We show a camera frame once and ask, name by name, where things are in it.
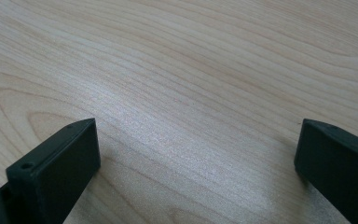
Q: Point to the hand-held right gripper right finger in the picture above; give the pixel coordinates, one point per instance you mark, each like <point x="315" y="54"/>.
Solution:
<point x="338" y="168"/>

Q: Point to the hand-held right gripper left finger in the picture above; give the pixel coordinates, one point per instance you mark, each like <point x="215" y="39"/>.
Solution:
<point x="54" y="169"/>

